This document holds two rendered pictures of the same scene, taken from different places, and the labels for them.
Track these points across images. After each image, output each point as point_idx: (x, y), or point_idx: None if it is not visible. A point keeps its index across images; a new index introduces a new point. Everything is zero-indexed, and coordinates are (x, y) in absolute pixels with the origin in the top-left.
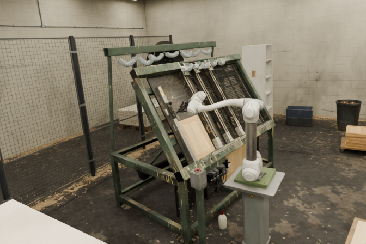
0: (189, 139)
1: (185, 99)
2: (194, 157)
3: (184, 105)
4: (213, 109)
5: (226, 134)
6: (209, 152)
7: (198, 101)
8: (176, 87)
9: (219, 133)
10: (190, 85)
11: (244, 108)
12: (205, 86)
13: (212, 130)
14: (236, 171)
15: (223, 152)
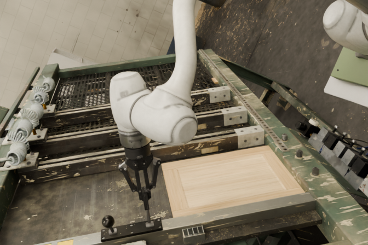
0: (237, 199)
1: (107, 182)
2: (300, 198)
3: (134, 169)
4: (195, 47)
5: (228, 115)
6: (275, 157)
7: (145, 95)
8: (62, 200)
9: (220, 131)
10: (71, 159)
11: None
12: (90, 129)
13: (217, 138)
14: (351, 97)
15: (276, 129)
